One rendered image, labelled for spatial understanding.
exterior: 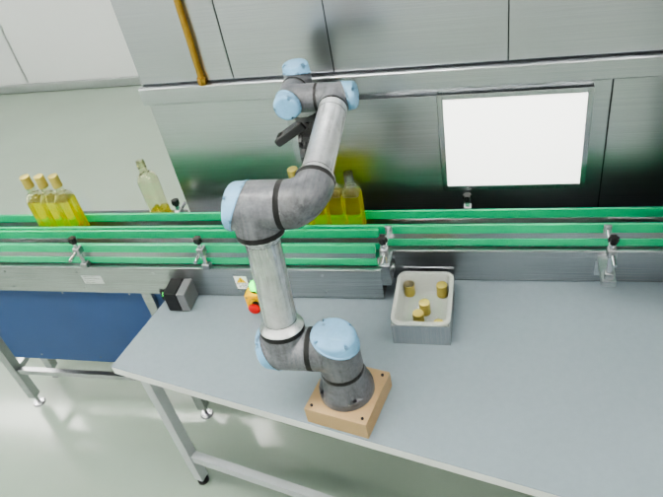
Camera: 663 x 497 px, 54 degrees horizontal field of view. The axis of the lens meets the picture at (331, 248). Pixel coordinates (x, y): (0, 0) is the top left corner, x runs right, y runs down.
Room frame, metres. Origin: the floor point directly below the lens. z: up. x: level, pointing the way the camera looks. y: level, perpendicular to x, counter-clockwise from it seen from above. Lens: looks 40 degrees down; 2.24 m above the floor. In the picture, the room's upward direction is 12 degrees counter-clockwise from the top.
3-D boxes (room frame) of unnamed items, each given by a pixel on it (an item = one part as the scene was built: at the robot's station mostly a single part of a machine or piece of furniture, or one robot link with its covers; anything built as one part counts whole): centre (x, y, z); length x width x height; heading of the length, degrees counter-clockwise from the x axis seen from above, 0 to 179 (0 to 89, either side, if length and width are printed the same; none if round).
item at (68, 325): (1.88, 0.64, 0.54); 1.59 x 0.18 x 0.43; 71
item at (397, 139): (1.72, -0.38, 1.15); 0.90 x 0.03 x 0.34; 71
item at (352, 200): (1.68, -0.10, 0.99); 0.06 x 0.06 x 0.21; 71
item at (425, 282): (1.39, -0.24, 0.80); 0.22 x 0.17 x 0.09; 161
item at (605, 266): (1.31, -0.77, 0.90); 0.17 x 0.05 x 0.23; 161
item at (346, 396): (1.13, 0.04, 0.86); 0.15 x 0.15 x 0.10
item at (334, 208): (1.70, -0.04, 0.99); 0.06 x 0.06 x 0.21; 71
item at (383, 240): (1.52, -0.16, 0.95); 0.17 x 0.03 x 0.12; 161
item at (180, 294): (1.68, 0.53, 0.79); 0.08 x 0.08 x 0.08; 71
